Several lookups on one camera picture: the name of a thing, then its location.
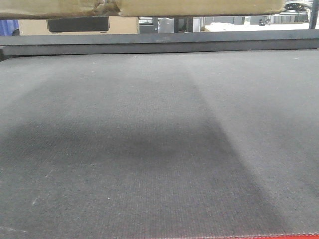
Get brown cardboard carton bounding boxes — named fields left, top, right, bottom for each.
left=0, top=0, right=285, bottom=19

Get grey conveyor side frame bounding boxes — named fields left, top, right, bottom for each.
left=0, top=29, right=319, bottom=58

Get grey conveyor belt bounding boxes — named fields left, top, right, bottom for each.
left=0, top=50, right=319, bottom=239

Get black box under carton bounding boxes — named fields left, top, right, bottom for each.
left=47, top=16, right=110, bottom=33

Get distant cardboard box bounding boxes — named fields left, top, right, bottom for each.
left=18, top=16, right=139, bottom=36

